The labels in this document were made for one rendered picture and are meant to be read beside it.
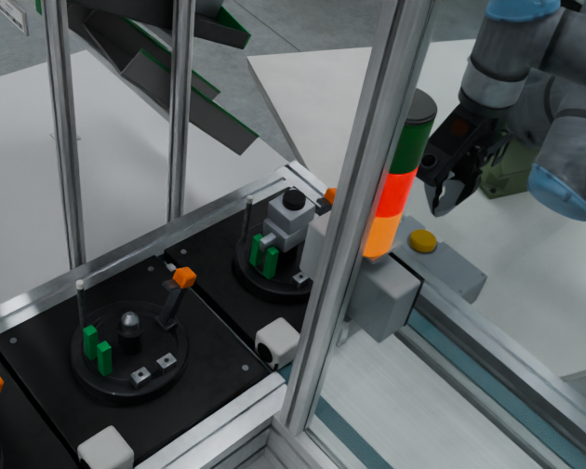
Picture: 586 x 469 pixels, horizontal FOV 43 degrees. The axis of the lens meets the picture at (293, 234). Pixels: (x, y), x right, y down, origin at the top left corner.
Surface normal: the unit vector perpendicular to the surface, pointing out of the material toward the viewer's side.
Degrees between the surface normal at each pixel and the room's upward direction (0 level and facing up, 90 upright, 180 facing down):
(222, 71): 0
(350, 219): 90
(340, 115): 0
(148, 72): 90
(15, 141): 0
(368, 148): 90
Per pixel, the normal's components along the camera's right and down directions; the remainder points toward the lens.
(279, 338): 0.15, -0.70
